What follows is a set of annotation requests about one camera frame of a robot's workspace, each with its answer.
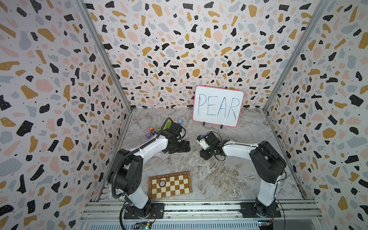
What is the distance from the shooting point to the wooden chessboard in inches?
30.8

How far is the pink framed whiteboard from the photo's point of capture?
1.05 meters

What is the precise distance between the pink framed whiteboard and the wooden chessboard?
46cm
